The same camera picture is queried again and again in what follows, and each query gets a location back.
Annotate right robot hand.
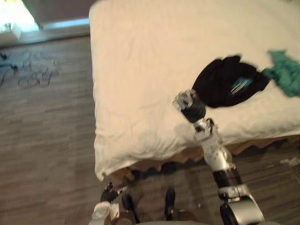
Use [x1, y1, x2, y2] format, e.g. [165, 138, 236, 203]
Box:
[172, 90, 207, 124]

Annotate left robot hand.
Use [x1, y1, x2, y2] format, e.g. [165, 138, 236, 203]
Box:
[100, 181, 128, 203]

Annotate black cloth with blue print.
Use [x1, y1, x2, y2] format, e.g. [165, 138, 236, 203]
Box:
[191, 54, 270, 109]

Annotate white bed duvet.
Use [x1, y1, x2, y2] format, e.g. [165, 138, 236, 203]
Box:
[88, 0, 300, 181]

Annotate beige bed base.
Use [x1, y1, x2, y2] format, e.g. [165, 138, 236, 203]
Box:
[109, 134, 300, 184]

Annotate green cloth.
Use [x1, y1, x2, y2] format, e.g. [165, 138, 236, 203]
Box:
[262, 48, 300, 98]

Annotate left dark robot foot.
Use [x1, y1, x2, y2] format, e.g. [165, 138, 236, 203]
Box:
[121, 194, 141, 224]

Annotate dark robot foot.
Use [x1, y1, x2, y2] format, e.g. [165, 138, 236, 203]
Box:
[121, 194, 141, 224]
[164, 188, 177, 221]

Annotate right dark robot foot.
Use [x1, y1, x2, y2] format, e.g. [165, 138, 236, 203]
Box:
[164, 188, 177, 221]

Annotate white box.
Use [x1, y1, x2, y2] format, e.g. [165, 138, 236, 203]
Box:
[0, 22, 22, 46]

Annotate black cable tangle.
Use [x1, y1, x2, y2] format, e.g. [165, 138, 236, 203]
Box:
[0, 50, 60, 89]

